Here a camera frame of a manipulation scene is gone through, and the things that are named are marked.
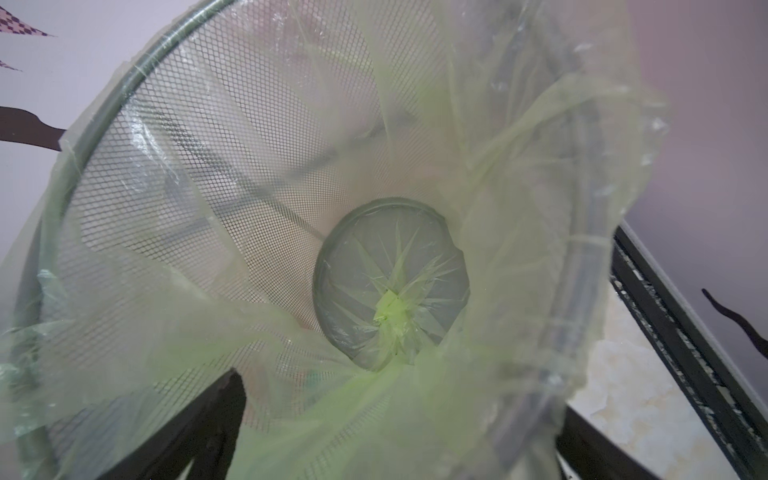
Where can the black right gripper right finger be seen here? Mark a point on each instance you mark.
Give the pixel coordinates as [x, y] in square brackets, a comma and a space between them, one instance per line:
[591, 455]

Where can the black frame rail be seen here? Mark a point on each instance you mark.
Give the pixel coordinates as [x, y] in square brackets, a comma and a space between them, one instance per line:
[727, 412]

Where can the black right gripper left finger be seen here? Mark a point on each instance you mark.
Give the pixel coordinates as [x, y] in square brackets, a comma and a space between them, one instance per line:
[200, 440]

